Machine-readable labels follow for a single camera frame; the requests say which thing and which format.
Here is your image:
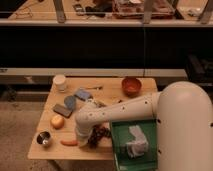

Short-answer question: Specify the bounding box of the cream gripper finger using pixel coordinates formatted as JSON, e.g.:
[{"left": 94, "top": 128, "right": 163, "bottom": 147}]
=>
[{"left": 78, "top": 139, "right": 88, "bottom": 148}]

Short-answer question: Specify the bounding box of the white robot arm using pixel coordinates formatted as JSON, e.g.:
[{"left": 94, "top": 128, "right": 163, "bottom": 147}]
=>
[{"left": 75, "top": 81, "right": 213, "bottom": 171}]

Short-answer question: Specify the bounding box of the small metal cup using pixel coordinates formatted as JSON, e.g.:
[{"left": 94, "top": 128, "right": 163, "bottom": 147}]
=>
[{"left": 36, "top": 131, "right": 52, "bottom": 147}]

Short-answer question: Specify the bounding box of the white plastic cup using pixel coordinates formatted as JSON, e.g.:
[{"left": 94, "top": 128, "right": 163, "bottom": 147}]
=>
[{"left": 53, "top": 74, "right": 67, "bottom": 91}]

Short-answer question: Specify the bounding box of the dark grape bunch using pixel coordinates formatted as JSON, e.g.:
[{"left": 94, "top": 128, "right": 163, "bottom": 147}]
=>
[{"left": 88, "top": 125, "right": 111, "bottom": 148}]

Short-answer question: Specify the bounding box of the yellow apple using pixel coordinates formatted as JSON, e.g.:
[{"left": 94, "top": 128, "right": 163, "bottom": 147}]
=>
[{"left": 50, "top": 115, "right": 64, "bottom": 129}]

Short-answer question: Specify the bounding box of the dark rectangular block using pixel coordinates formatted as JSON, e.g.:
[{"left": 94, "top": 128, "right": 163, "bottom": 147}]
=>
[{"left": 53, "top": 104, "right": 71, "bottom": 118}]

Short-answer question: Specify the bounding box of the blue round lid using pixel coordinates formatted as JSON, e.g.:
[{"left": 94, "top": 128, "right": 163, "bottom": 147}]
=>
[{"left": 64, "top": 96, "right": 76, "bottom": 110}]

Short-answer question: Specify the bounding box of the blue grey sponge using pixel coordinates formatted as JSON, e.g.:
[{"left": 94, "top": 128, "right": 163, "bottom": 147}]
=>
[{"left": 74, "top": 88, "right": 92, "bottom": 101}]

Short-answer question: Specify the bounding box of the green plastic tray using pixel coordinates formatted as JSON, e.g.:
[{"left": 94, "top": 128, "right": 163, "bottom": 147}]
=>
[{"left": 110, "top": 120, "right": 158, "bottom": 171}]

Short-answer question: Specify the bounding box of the white crumpled cloth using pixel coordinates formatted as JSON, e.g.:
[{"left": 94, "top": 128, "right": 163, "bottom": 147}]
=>
[{"left": 126, "top": 125, "right": 149, "bottom": 158}]

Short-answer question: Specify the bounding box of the orange red bowl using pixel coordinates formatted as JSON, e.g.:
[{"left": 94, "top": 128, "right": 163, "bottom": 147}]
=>
[{"left": 122, "top": 77, "right": 142, "bottom": 96}]

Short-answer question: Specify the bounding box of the yellow handled brush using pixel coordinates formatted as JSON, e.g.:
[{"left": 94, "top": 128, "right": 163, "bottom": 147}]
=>
[{"left": 91, "top": 99, "right": 107, "bottom": 107}]

